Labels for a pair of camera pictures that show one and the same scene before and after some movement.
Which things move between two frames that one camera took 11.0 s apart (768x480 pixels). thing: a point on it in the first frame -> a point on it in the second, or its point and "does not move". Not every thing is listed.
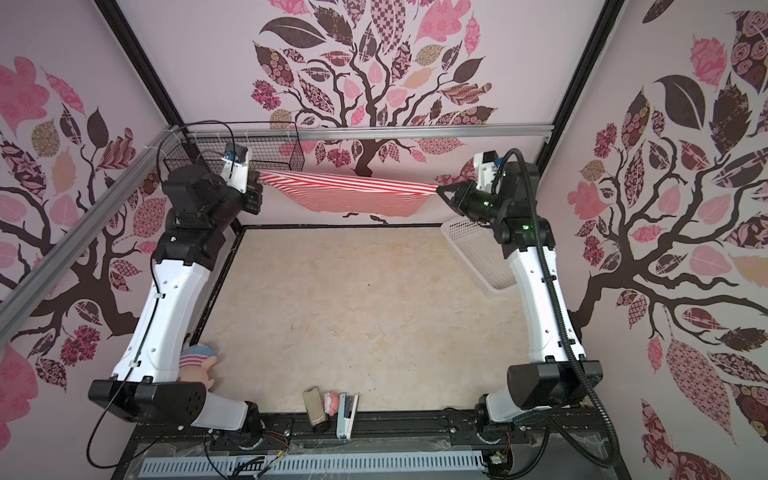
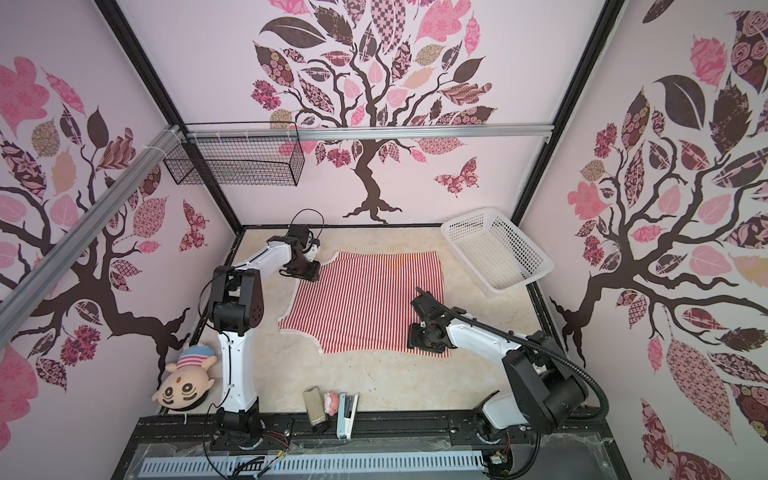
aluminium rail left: [25, 294] does not move
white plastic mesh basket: [483, 254] does not move
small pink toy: [331, 403] does not move
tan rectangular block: [314, 406] does not move
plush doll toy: [195, 364] does not move
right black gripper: [466, 192] -> [413, 338]
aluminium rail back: [366, 131] does not move
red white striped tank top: [348, 196] -> [363, 302]
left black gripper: [254, 190] -> [310, 274]
